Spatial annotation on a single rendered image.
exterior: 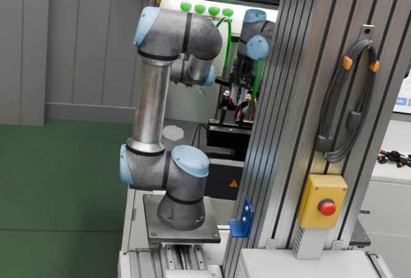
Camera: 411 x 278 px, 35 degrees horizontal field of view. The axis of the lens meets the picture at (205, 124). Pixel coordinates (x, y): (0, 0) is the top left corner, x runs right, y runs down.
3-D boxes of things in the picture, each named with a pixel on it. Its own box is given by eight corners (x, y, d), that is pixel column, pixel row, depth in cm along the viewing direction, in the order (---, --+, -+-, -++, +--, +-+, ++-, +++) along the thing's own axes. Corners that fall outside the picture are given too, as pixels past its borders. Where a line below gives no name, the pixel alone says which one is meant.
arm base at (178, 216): (208, 231, 202) (213, 204, 197) (159, 230, 199) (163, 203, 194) (200, 201, 215) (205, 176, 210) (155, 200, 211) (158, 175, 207)
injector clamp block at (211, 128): (203, 160, 277) (209, 129, 270) (203, 148, 286) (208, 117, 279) (282, 168, 281) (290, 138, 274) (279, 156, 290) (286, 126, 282)
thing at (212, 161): (139, 190, 258) (143, 156, 250) (139, 183, 262) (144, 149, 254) (292, 206, 265) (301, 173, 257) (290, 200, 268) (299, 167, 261)
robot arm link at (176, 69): (180, 79, 216) (184, 51, 221) (146, 74, 215) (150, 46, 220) (178, 91, 223) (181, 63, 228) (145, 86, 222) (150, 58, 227)
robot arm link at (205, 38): (232, 12, 180) (214, 63, 228) (192, 6, 179) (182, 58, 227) (227, 52, 177) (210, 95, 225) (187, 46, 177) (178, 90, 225)
